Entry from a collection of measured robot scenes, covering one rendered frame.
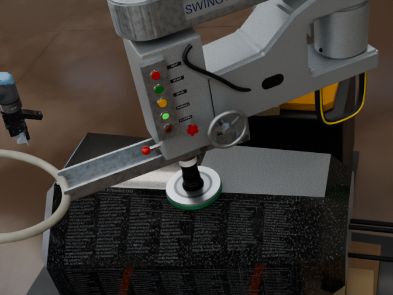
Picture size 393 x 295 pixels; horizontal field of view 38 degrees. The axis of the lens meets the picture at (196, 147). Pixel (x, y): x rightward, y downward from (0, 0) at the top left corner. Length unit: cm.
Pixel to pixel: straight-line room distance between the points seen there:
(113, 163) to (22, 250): 159
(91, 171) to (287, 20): 85
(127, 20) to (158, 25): 9
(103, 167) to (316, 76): 82
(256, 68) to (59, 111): 287
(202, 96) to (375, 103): 238
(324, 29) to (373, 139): 180
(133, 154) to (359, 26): 91
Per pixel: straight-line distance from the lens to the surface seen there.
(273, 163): 230
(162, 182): 230
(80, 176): 204
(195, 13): 169
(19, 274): 342
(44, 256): 256
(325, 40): 207
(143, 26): 166
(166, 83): 174
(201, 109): 185
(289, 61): 194
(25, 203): 383
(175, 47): 171
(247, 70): 187
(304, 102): 276
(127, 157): 206
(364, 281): 269
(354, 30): 205
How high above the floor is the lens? 239
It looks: 39 degrees down
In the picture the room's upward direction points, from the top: 12 degrees counter-clockwise
